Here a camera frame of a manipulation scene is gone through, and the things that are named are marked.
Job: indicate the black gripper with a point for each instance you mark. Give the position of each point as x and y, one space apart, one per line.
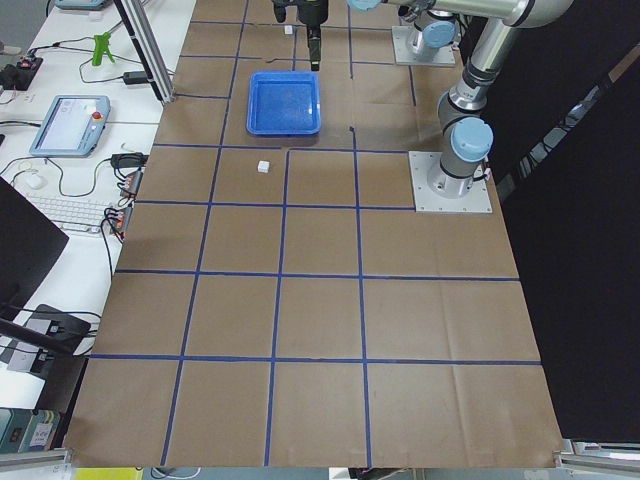
313 11

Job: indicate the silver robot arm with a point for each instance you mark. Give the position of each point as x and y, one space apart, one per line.
468 139
416 13

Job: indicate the blue plastic tray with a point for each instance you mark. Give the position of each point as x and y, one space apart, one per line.
284 103

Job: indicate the black power adapter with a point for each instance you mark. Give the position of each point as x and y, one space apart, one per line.
134 77

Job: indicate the green plastic clamp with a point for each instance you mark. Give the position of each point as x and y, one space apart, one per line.
101 49

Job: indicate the blue teach pendant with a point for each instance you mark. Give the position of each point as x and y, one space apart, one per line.
72 126

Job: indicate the brown paper table mat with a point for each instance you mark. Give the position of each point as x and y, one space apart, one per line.
308 316

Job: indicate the white keyboard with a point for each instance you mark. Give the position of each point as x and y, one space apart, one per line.
73 216

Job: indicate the white computer mouse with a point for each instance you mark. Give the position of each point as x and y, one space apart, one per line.
35 181

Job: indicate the black monitor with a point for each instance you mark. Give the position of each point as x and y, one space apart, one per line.
30 246

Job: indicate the black monitor stand base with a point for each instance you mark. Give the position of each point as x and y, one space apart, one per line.
48 329

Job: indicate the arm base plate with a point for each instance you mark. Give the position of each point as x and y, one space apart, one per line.
431 46
436 192

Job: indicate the aluminium frame post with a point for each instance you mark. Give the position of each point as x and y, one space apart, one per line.
138 27

